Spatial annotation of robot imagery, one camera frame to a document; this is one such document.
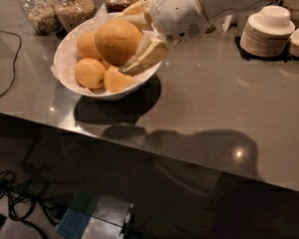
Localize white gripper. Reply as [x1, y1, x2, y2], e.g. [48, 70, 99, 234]
[115, 0, 208, 76]

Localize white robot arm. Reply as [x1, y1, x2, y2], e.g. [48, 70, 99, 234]
[117, 0, 299, 74]

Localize white ceramic bowl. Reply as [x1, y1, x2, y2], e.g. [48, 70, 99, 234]
[52, 12, 163, 102]

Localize white paper bowl liner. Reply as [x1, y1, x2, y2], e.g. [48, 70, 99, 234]
[50, 3, 162, 97]

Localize white paper bowl upturned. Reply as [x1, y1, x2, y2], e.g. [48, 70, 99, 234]
[259, 5, 294, 33]

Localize small orange in middle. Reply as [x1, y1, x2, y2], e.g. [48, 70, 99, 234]
[101, 59, 112, 70]

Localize white stand board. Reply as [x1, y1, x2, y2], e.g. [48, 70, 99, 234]
[222, 14, 237, 32]

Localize stack of white paper plates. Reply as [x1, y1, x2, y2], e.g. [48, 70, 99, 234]
[240, 13, 295, 58]

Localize glass cereal jar far left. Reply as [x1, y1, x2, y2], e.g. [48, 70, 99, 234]
[20, 0, 62, 35]

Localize black plate tray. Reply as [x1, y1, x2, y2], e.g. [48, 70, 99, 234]
[234, 36, 299, 63]

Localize blue and grey floor box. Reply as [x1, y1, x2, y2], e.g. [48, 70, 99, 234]
[56, 191, 134, 239]

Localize black cable on table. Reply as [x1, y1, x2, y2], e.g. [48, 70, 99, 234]
[0, 27, 24, 103]

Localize tangled black floor cables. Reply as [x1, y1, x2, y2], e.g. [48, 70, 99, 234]
[0, 154, 69, 239]

